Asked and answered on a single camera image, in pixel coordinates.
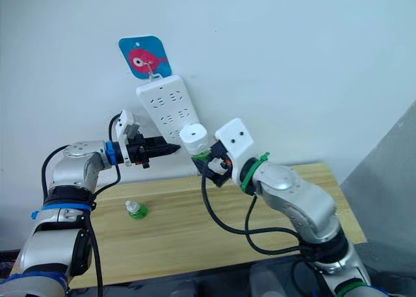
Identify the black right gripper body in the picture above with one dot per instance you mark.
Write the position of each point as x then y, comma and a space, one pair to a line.
217, 167

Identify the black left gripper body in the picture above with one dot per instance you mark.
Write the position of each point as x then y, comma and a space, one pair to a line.
135, 152

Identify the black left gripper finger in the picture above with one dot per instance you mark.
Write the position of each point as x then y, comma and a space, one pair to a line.
164, 150
157, 141

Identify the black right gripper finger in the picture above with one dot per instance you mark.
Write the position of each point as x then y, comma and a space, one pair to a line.
199, 166

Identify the white mosquito repellent heater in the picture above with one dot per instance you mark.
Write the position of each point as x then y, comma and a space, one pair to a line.
194, 136

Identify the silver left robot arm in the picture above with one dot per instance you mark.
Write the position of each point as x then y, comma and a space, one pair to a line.
70, 180

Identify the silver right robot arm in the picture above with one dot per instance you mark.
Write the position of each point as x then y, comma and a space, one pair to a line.
292, 186

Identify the green liquid bottle white cap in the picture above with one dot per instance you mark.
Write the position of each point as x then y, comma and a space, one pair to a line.
138, 211

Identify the white power strip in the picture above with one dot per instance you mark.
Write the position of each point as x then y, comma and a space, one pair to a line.
169, 108

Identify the grey partition panel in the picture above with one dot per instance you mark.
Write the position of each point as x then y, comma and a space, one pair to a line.
390, 196

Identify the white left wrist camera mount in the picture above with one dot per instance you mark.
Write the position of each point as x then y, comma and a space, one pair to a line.
125, 120

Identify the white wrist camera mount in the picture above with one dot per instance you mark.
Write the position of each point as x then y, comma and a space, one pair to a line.
235, 137
125, 120

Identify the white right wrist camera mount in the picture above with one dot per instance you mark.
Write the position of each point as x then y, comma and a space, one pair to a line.
235, 137

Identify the blue fish wall hook plate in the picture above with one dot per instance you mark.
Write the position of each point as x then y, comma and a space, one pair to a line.
143, 58

